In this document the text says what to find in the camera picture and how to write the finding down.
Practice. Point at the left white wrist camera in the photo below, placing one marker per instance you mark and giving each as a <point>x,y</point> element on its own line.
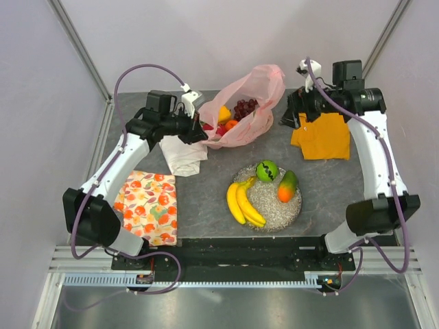
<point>192,100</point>

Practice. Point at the floral patterned cloth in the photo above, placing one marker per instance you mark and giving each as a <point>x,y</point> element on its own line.
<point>148,202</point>

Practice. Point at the fake mango fruit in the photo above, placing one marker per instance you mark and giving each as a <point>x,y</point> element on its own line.
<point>287,186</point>

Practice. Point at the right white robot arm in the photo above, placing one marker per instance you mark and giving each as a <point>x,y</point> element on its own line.
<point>387,204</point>

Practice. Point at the aluminium frame profile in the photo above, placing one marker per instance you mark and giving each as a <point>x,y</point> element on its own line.
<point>74,37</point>

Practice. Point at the white folded cloth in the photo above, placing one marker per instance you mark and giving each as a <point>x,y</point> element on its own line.
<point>182,159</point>

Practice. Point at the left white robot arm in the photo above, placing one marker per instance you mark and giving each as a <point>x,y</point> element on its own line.
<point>88,210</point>

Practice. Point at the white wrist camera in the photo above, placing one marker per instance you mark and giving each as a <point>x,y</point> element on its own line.
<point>305,68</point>
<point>192,100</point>

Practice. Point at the fake yellow pepper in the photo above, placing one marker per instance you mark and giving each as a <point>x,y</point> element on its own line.
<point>224,115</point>

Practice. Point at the grey slotted cable duct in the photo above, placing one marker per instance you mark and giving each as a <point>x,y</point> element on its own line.
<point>134,280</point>

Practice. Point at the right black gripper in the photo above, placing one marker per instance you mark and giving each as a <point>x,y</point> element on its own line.
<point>298,102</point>

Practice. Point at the fake red fruit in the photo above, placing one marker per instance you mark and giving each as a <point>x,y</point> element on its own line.
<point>220,130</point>

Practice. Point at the fake dark grapes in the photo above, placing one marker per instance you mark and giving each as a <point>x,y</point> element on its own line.
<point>244,108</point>

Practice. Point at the fake green fruit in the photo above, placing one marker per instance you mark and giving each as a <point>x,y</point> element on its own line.
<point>267,171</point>

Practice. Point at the speckled glass plate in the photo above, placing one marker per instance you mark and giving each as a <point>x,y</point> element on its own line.
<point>264,197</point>

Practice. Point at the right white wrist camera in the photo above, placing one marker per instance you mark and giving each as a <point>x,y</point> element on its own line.
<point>305,68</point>

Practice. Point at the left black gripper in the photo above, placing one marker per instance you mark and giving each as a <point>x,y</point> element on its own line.
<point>194,133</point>

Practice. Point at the orange folded t-shirt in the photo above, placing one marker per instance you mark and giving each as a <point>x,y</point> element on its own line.
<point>326,138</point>

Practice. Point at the yellow fake banana bunch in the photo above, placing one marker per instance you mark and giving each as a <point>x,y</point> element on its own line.
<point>239,205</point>

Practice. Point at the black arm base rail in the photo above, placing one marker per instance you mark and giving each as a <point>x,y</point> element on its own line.
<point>304,253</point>

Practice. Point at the pink plastic bag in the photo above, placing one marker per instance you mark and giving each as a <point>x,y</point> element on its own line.
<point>264,84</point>

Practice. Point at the fake orange fruit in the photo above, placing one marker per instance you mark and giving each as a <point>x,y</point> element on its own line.
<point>230,125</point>

